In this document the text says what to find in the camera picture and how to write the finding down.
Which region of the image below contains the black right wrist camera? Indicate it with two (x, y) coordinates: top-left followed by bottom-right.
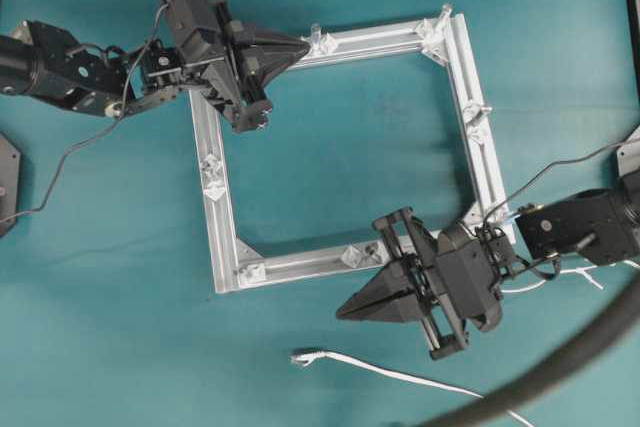
(436, 222), (502, 332)

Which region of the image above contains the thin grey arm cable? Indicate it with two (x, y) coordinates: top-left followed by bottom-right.
(0, 2), (172, 224)
(480, 140), (627, 224)

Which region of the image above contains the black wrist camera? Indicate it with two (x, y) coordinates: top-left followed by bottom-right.
(163, 0), (225, 63)
(436, 222), (502, 332)

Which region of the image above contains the metal pin top middle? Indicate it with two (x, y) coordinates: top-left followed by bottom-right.
(309, 23), (322, 50)

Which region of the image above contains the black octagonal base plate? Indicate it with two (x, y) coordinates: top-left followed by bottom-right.
(0, 134), (21, 236)

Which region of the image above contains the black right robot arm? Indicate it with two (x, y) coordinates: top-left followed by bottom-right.
(336, 164), (639, 360)

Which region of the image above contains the thick black hose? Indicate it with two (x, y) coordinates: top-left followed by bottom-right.
(424, 262), (640, 427)

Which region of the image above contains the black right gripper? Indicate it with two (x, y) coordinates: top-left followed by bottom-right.
(337, 208), (502, 360)

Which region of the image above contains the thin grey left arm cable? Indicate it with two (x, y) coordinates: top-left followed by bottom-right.
(0, 2), (172, 224)

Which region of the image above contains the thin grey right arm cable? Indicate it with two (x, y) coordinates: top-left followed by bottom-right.
(480, 140), (627, 224)

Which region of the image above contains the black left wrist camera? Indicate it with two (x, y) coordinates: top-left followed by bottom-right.
(163, 0), (225, 63)

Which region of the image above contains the white cable tie bundle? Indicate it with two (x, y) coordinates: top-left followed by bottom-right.
(502, 265), (604, 294)

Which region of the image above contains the metal pin top right corner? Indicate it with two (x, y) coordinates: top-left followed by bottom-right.
(438, 3), (453, 22)

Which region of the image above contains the white ethernet cable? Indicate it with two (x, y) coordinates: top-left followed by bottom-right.
(290, 348), (532, 427)

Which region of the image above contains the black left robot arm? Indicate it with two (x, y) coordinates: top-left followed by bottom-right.
(1, 0), (310, 133)

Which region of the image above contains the square aluminium extrusion frame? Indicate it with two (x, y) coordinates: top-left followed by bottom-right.
(189, 13), (515, 294)

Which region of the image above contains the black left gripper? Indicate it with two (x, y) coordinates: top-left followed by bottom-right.
(183, 0), (310, 133)

